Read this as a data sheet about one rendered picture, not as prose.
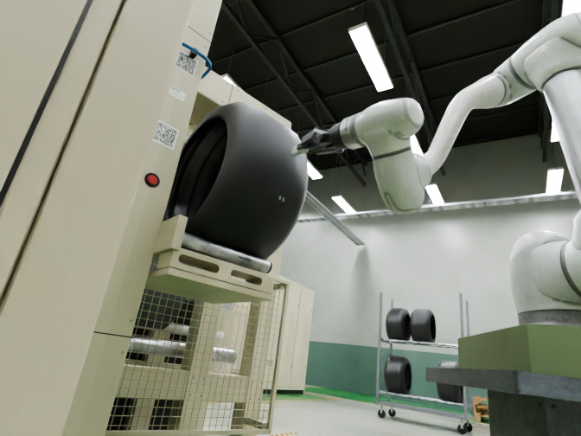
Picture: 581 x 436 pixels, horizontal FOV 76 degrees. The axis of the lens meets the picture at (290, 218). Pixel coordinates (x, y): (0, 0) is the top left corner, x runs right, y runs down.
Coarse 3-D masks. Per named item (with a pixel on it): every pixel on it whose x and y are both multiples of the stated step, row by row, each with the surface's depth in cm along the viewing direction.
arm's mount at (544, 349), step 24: (480, 336) 96; (504, 336) 85; (528, 336) 76; (552, 336) 76; (576, 336) 76; (480, 360) 94; (504, 360) 83; (528, 360) 75; (552, 360) 74; (576, 360) 74
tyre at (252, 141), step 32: (224, 128) 151; (256, 128) 115; (288, 128) 134; (192, 160) 156; (224, 160) 113; (256, 160) 111; (288, 160) 119; (192, 192) 159; (224, 192) 109; (256, 192) 111; (288, 192) 118; (192, 224) 116; (224, 224) 111; (256, 224) 115; (288, 224) 121
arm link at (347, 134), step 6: (354, 114) 99; (342, 120) 100; (348, 120) 98; (342, 126) 99; (348, 126) 97; (342, 132) 99; (348, 132) 97; (354, 132) 96; (342, 138) 99; (348, 138) 98; (354, 138) 97; (348, 144) 100; (354, 144) 99; (360, 144) 98
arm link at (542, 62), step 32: (544, 32) 102; (576, 32) 96; (512, 64) 111; (544, 64) 101; (576, 64) 97; (576, 96) 95; (576, 128) 93; (576, 160) 92; (576, 224) 88; (576, 256) 86; (576, 288) 87
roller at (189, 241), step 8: (184, 232) 106; (184, 240) 105; (192, 240) 106; (200, 240) 108; (208, 240) 110; (192, 248) 107; (200, 248) 108; (208, 248) 109; (216, 248) 111; (224, 248) 113; (232, 248) 115; (216, 256) 112; (224, 256) 113; (232, 256) 114; (240, 256) 116; (248, 256) 118; (256, 256) 122; (240, 264) 117; (248, 264) 118; (256, 264) 120; (264, 264) 122; (264, 272) 124
